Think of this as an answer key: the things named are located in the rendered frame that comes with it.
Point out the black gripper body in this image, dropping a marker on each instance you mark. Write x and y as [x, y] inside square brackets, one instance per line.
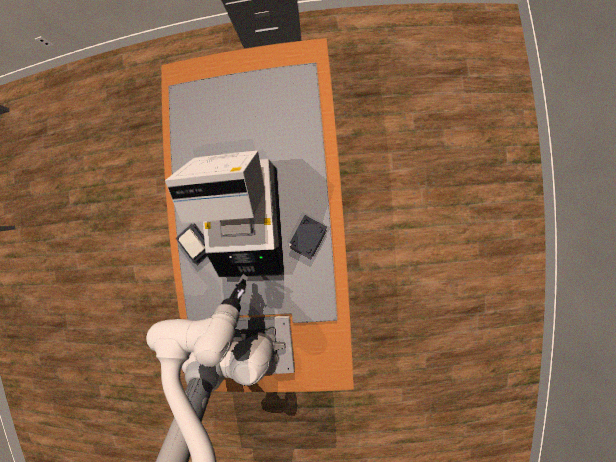
[234, 302]

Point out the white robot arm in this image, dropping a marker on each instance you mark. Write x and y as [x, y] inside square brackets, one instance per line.
[173, 341]

